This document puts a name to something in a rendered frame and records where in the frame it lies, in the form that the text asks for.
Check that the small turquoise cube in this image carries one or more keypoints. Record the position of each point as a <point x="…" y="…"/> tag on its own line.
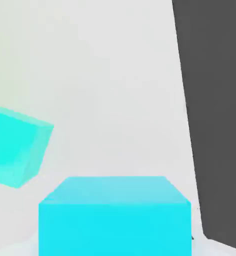
<point x="12" y="146"/>

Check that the small cyan cube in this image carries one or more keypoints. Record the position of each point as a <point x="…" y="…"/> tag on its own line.
<point x="114" y="226"/>

